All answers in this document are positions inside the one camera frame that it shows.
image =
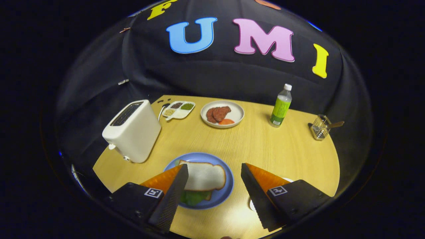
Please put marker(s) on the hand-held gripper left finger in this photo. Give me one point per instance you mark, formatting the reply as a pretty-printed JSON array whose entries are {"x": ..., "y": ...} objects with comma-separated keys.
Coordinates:
[{"x": 171, "y": 202}]

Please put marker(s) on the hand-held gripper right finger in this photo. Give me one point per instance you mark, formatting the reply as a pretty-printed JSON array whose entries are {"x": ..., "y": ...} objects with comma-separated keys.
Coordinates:
[{"x": 257, "y": 199}]

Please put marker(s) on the green lettuce leaf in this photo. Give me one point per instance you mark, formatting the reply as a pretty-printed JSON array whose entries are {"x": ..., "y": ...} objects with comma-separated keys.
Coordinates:
[{"x": 194, "y": 197}]

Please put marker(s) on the white bread slice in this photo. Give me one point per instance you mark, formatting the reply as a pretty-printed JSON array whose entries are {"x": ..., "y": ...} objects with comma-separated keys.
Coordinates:
[{"x": 206, "y": 176}]

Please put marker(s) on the square white plate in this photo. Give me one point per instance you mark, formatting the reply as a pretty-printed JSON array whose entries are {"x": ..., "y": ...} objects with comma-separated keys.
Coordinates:
[{"x": 251, "y": 203}]

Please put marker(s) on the round blue plate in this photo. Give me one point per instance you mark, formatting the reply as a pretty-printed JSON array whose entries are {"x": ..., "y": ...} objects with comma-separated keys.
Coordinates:
[{"x": 206, "y": 159}]

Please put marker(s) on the white toaster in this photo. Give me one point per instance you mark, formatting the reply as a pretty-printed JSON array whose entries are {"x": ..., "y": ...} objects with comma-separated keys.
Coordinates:
[{"x": 132, "y": 136}]

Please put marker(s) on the red tomato slice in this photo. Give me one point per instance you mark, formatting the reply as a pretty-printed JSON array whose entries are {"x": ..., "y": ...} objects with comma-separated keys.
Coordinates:
[{"x": 226, "y": 121}]

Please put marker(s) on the white divided condiment tray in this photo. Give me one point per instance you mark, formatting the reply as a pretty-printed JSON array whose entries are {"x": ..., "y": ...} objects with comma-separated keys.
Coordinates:
[{"x": 181, "y": 114}]

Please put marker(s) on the round white plate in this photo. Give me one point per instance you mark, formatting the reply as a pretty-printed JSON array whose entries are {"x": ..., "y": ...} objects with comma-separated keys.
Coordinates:
[{"x": 236, "y": 113}]

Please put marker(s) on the pile of yellow beans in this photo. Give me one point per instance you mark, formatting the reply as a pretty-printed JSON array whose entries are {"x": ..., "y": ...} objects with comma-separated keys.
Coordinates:
[{"x": 169, "y": 112}]

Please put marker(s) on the green label water bottle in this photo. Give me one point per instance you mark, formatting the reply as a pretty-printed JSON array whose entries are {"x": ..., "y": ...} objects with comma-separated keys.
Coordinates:
[{"x": 280, "y": 109}]

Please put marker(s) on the brown meat slice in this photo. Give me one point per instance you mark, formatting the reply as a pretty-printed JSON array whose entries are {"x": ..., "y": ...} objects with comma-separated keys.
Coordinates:
[
  {"x": 210, "y": 115},
  {"x": 220, "y": 113}
]

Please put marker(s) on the pile of dark red beans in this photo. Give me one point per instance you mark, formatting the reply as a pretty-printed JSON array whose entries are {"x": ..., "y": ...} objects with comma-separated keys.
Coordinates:
[{"x": 176, "y": 105}]

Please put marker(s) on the pile of green beans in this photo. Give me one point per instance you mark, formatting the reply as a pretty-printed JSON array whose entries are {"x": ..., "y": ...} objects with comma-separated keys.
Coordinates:
[{"x": 187, "y": 106}]

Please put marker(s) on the silver cloth clip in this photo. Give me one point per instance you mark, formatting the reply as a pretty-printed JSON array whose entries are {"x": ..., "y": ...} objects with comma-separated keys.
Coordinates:
[{"x": 123, "y": 82}]

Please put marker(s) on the black backdrop cloth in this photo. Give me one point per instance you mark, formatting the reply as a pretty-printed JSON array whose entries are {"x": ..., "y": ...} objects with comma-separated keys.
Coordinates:
[{"x": 215, "y": 76}]

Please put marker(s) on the orange cloth clip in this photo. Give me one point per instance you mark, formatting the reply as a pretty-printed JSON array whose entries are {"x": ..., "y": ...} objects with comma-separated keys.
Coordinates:
[{"x": 125, "y": 30}]

